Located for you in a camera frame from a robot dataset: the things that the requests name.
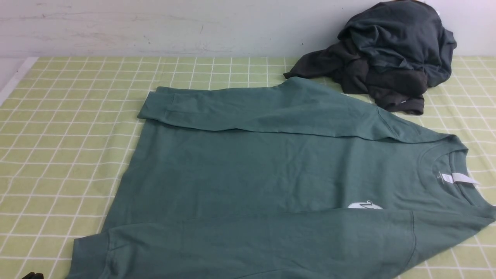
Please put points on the green long sleeve shirt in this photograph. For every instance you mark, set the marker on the green long sleeve shirt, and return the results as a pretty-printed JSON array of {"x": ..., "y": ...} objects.
[{"x": 295, "y": 181}]

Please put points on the green checkered tablecloth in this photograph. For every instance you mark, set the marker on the green checkered tablecloth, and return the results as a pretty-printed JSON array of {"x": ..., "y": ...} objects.
[{"x": 69, "y": 127}]

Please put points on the dark teal crumpled garment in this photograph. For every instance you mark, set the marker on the dark teal crumpled garment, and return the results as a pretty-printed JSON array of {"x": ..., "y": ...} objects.
[{"x": 403, "y": 35}]

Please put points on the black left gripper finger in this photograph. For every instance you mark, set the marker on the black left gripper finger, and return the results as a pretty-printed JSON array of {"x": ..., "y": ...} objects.
[{"x": 33, "y": 275}]

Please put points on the dark grey crumpled garment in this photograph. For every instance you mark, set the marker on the dark grey crumpled garment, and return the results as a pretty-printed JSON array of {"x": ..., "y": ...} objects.
[{"x": 394, "y": 90}]

